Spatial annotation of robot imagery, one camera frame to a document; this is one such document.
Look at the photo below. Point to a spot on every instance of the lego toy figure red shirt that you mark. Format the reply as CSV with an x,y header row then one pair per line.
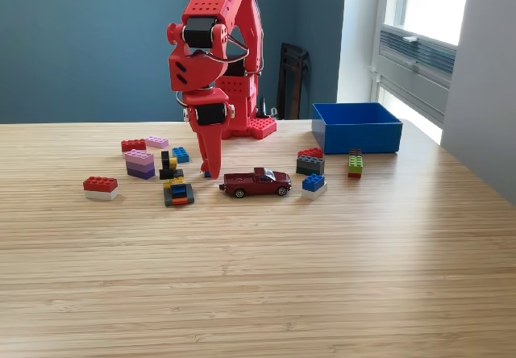
x,y
207,174

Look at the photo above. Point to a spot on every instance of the yellow toy digger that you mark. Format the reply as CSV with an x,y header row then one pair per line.
x,y
177,192

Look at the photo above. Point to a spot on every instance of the red lego brick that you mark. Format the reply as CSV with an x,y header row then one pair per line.
x,y
311,153
133,146

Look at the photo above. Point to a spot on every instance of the red and white brick stack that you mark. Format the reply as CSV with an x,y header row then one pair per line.
x,y
101,186

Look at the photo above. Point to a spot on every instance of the blue plastic bin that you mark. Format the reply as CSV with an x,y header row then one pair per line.
x,y
363,138

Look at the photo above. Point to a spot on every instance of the small blue lego brick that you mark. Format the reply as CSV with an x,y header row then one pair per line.
x,y
181,155

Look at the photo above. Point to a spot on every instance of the pink flat lego brick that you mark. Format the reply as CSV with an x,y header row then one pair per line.
x,y
157,142

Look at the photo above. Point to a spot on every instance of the dark grey lego brick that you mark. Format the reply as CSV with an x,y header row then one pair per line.
x,y
310,166

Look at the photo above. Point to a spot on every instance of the dark red toy pickup car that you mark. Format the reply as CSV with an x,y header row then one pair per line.
x,y
254,184

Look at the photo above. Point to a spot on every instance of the black table clamp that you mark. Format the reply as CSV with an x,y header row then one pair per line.
x,y
264,110

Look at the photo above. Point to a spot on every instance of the pink and purple brick stack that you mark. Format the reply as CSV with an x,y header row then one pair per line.
x,y
140,166

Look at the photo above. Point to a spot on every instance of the dark folded chair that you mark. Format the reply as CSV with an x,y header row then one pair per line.
x,y
292,84

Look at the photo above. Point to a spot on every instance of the blue and white brick stack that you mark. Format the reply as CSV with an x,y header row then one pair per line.
x,y
313,184

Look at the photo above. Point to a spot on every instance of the green brick stack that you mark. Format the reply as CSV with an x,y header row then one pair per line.
x,y
355,164

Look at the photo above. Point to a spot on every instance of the grey window vent unit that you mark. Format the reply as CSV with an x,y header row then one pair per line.
x,y
423,53

